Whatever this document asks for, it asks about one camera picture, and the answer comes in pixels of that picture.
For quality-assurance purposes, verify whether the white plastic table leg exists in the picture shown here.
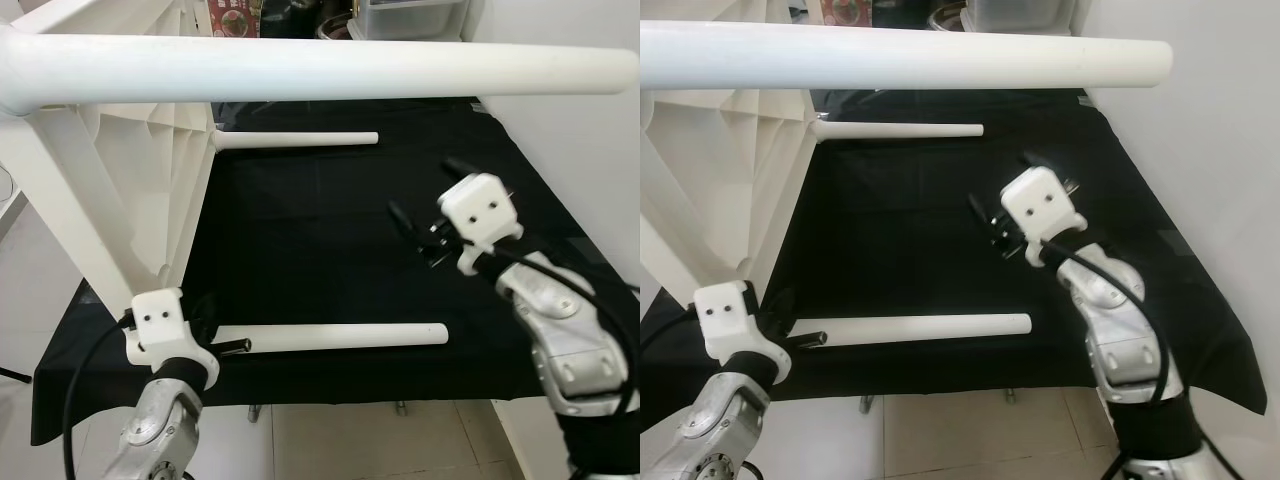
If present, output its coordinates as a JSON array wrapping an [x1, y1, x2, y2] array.
[[812, 120, 986, 143], [213, 130, 381, 153], [210, 322, 451, 354], [0, 30, 641, 116], [790, 313, 1033, 348], [640, 20, 1173, 93]]

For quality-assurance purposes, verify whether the white plastic children table top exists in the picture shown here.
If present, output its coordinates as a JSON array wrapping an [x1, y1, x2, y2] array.
[[0, 0, 216, 316], [640, 88, 821, 301]]

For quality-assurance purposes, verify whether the black tablecloth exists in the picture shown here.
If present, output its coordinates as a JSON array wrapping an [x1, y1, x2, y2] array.
[[30, 95, 641, 446], [640, 88, 1269, 416]]

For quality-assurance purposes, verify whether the black bag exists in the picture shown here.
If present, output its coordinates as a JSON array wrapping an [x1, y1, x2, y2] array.
[[262, 0, 346, 39], [872, 0, 931, 26]]

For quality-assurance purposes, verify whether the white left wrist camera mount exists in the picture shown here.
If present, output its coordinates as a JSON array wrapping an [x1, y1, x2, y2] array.
[[125, 288, 221, 391], [692, 280, 794, 387]]

